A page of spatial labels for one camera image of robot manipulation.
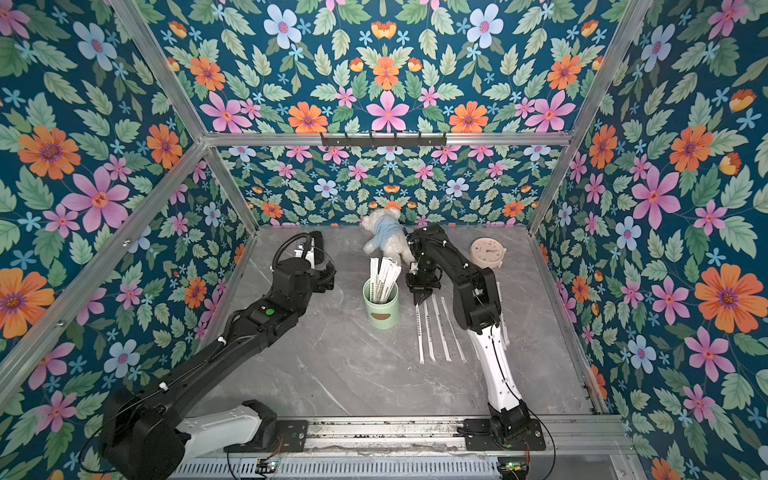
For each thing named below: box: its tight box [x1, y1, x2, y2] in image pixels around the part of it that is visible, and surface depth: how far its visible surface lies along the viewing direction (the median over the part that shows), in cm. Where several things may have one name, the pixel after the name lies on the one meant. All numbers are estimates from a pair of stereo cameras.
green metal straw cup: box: [362, 278, 400, 330], surface depth 88 cm
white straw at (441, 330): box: [431, 294, 452, 362], surface depth 92 cm
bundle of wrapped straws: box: [370, 256, 402, 302], surface depth 88 cm
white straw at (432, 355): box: [424, 300, 437, 362], surface depth 92 cm
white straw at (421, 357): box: [415, 303, 425, 364], surface depth 90 cm
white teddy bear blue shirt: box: [361, 207, 417, 266], surface depth 108 cm
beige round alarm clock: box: [470, 237, 507, 269], surface depth 113 cm
